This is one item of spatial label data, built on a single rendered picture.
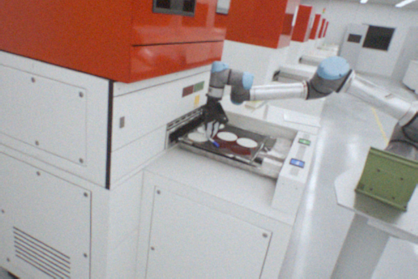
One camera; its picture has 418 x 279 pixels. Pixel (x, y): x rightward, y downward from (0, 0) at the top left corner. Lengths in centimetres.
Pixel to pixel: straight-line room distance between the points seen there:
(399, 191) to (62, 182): 136
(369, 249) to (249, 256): 60
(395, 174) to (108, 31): 122
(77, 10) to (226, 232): 94
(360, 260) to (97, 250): 116
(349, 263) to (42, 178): 142
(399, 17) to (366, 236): 1332
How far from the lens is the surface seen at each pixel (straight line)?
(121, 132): 107
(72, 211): 134
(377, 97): 141
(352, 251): 165
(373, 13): 1449
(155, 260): 151
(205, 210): 121
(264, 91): 142
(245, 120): 166
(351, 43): 1369
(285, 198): 115
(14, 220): 169
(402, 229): 138
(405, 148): 149
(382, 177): 147
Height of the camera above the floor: 146
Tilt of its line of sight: 20 degrees down
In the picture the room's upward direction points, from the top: 9 degrees clockwise
